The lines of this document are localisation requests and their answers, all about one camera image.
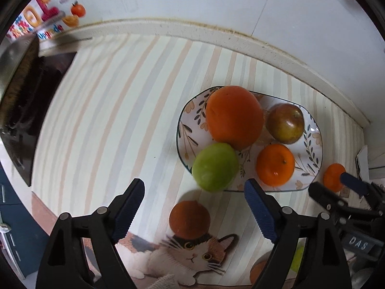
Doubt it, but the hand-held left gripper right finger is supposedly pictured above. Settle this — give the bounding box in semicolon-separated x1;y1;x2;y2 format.
244;178;352;289

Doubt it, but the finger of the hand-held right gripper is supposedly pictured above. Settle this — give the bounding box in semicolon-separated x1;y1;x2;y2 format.
340;172;385;210
308;181;377;218

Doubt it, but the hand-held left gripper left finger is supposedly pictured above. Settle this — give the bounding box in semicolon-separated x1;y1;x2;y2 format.
35;178;146;289

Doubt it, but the small orange mandarin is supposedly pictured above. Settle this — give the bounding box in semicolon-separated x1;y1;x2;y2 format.
323;163;347;193

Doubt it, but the dark orange mandarin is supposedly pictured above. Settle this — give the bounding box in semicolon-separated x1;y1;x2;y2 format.
169;200;211;240

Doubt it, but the floral ceramic plate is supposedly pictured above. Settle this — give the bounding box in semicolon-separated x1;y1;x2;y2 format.
176;87;324;192

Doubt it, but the white paper box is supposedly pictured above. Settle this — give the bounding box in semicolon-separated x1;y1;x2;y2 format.
356;145;385;184

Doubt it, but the bright orange mandarin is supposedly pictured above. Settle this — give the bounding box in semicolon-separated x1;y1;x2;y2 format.
256;144;295;186

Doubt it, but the yellow-green fruit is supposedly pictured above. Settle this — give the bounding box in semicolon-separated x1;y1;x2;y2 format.
290;244;304;273

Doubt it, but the orange round fruit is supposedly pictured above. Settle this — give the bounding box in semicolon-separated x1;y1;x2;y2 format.
250;259;272;284

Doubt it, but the green round fruit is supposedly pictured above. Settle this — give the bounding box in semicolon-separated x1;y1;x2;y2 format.
192;142;239;192

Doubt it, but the white cloth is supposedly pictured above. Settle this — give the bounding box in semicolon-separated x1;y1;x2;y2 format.
147;274;181;289

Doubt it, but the brown-green passion fruit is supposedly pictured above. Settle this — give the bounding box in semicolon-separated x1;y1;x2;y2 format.
266;103;305;144

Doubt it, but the large orange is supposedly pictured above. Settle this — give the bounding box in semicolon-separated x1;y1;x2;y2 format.
205;86;264;151

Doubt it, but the striped cat print mat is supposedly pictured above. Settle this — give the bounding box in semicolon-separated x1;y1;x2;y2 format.
32;33;366;286

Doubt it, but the dark blue cabinet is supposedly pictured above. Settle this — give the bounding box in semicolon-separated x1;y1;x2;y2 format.
0;163;50;277

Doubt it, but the black stove top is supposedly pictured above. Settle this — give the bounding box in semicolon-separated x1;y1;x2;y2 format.
0;51;77;187

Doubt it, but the metal pan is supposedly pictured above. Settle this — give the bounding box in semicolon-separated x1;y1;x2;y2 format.
0;11;67;124

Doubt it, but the colourful wall poster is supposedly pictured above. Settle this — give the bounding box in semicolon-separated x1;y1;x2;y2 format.
6;0;86;39

